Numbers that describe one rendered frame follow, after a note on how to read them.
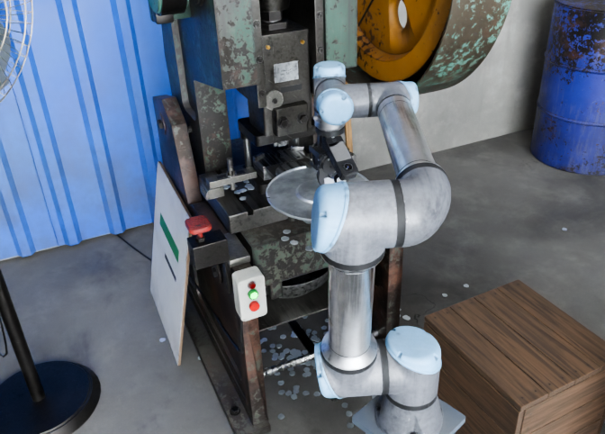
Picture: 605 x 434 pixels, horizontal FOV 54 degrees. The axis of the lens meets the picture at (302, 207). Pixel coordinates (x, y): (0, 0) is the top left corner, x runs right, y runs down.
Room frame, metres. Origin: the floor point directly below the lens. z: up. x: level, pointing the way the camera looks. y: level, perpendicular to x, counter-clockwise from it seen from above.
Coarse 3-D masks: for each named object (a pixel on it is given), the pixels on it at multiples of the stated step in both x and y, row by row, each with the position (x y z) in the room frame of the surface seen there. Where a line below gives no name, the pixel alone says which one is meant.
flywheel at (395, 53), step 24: (360, 0) 1.95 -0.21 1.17; (384, 0) 1.82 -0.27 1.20; (408, 0) 1.71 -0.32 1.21; (432, 0) 1.61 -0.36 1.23; (360, 24) 1.95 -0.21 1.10; (384, 24) 1.82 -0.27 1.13; (408, 24) 1.71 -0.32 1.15; (432, 24) 1.54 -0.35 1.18; (360, 48) 1.88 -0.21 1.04; (384, 48) 1.81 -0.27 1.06; (408, 48) 1.70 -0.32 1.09; (432, 48) 1.54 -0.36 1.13; (384, 72) 1.75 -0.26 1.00; (408, 72) 1.63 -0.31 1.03
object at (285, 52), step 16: (272, 32) 1.60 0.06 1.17; (288, 32) 1.60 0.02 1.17; (304, 32) 1.62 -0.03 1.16; (272, 48) 1.58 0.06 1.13; (288, 48) 1.60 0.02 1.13; (304, 48) 1.61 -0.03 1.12; (272, 64) 1.58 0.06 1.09; (288, 64) 1.59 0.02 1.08; (304, 64) 1.61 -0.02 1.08; (272, 80) 1.57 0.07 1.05; (288, 80) 1.59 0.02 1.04; (304, 80) 1.61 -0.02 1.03; (272, 96) 1.56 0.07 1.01; (288, 96) 1.59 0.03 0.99; (304, 96) 1.61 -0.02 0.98; (256, 112) 1.61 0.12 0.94; (272, 112) 1.57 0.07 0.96; (288, 112) 1.56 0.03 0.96; (304, 112) 1.58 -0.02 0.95; (256, 128) 1.62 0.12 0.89; (272, 128) 1.57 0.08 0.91; (288, 128) 1.56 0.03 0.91; (304, 128) 1.58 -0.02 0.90
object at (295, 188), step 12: (300, 168) 1.55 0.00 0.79; (276, 180) 1.49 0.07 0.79; (288, 180) 1.49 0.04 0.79; (300, 180) 1.48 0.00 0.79; (312, 180) 1.47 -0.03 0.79; (360, 180) 1.47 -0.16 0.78; (276, 192) 1.42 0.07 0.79; (288, 192) 1.42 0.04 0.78; (300, 192) 1.41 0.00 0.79; (312, 192) 1.41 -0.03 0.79; (276, 204) 1.36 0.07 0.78; (288, 204) 1.36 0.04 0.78; (300, 204) 1.36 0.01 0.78; (288, 216) 1.30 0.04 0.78; (300, 216) 1.30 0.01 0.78
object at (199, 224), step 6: (198, 216) 1.35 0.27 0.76; (204, 216) 1.35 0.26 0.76; (186, 222) 1.33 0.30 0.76; (192, 222) 1.32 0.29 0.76; (198, 222) 1.32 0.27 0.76; (204, 222) 1.32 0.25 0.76; (210, 222) 1.32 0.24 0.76; (192, 228) 1.30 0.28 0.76; (198, 228) 1.30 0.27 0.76; (204, 228) 1.30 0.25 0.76; (210, 228) 1.31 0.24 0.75; (198, 234) 1.32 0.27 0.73
